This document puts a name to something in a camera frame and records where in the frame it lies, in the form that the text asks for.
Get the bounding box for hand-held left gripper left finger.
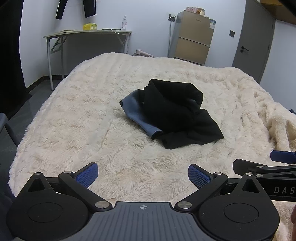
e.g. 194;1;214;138
27;162;112;211

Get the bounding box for cream fluffy blanket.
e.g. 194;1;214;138
8;53;296;241

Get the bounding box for grey folding table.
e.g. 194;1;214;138
43;30;132;91

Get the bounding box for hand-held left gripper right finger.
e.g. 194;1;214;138
174;164;269;212

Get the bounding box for black striped hanging pants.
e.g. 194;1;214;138
55;0;97;20

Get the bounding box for grey refrigerator cable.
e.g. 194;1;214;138
168;21;173;57

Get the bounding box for black curtain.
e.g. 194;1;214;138
0;0;29;121

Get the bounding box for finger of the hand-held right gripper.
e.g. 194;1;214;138
271;150;296;163
232;159;296;176

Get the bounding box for grey door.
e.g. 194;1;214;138
232;0;276;84

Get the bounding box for gold refrigerator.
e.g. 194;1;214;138
168;10;217;66

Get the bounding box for pink hair dryer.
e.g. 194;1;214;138
132;49;155;58

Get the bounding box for wooden cabinet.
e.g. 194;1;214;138
259;0;296;20

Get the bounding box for black and blue garment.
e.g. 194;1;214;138
120;79;224;150

